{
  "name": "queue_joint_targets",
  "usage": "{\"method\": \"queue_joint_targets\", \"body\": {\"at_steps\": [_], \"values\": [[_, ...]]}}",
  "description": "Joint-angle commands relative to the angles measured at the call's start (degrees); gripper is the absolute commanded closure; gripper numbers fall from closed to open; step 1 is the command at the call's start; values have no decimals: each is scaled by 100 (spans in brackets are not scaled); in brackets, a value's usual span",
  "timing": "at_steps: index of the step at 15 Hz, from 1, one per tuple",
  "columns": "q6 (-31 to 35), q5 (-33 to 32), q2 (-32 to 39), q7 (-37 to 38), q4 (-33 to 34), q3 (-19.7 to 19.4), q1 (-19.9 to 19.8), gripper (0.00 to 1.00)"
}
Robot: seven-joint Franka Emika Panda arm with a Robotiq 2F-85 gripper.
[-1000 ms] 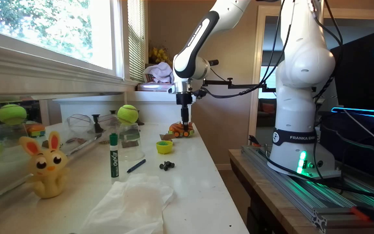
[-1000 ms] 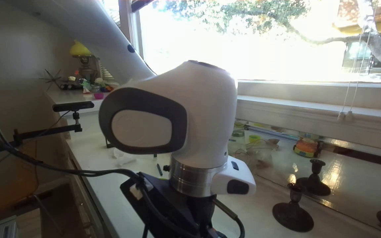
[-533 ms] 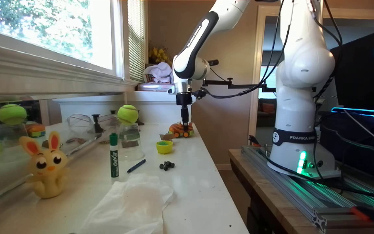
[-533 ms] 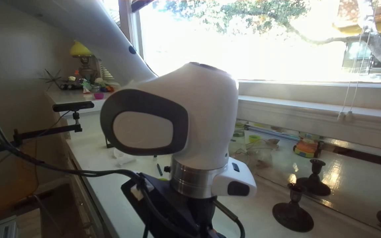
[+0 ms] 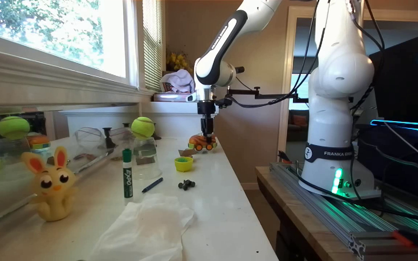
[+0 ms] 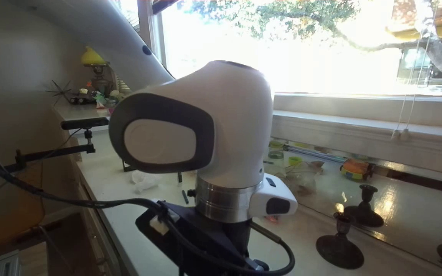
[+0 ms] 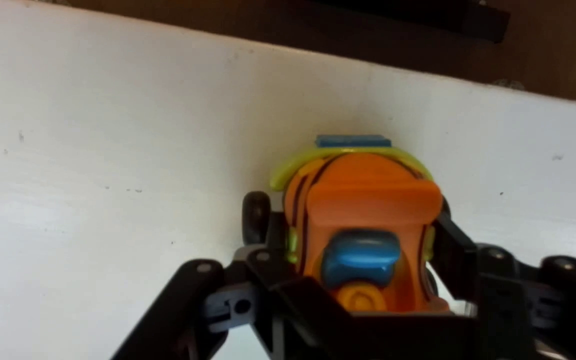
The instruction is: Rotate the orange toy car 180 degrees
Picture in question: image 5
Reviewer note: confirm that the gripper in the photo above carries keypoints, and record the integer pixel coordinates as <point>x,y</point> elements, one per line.
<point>206,108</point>

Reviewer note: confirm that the orange toy car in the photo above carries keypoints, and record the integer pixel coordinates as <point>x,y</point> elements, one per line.
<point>199,142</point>

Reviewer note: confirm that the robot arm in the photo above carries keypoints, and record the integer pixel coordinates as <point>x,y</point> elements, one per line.
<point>334,72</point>

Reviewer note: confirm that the small black toy piece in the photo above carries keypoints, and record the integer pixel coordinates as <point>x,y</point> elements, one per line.
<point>186,184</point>

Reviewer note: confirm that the yellow bunny toy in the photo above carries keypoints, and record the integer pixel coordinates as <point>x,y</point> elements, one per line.
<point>52,185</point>

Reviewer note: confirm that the white cloth bundle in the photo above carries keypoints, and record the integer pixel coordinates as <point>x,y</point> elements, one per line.
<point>180,80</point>

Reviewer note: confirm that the flat box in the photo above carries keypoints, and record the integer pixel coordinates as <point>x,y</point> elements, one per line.
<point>169,96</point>

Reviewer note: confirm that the brown cardboard piece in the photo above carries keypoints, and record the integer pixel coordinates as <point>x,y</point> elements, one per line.
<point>185,152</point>

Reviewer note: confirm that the yellow flowers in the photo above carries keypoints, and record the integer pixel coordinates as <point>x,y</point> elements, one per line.
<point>178,61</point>

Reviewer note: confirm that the yellow bottle cap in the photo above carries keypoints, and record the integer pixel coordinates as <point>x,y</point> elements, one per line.
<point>183,165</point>

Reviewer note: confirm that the tennis ball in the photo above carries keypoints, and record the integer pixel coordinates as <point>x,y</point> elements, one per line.
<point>143,127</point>

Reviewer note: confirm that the clear plastic cup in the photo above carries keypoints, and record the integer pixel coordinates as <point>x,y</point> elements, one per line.
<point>146,159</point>

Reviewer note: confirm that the window blinds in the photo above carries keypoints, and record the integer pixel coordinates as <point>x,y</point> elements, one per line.
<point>152,43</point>

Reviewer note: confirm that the orange clamp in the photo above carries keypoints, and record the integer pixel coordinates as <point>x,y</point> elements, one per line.
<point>283,157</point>

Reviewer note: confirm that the sofa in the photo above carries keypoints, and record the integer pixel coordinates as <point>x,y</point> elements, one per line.
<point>298,125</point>

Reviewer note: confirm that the blue crayon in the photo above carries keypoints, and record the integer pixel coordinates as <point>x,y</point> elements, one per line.
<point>152,185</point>

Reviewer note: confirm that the green dry erase marker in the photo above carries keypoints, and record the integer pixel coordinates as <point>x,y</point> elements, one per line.
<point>127,177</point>

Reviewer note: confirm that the white paper towel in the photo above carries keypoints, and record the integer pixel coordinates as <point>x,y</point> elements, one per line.
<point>143,228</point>

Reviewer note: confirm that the window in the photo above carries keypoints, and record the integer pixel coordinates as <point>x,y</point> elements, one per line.
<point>60,32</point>

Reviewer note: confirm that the black laptop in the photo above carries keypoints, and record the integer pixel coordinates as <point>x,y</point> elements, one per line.
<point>408,87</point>

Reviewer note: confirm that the red and black tool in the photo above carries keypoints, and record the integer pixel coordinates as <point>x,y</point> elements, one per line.
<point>417,241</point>

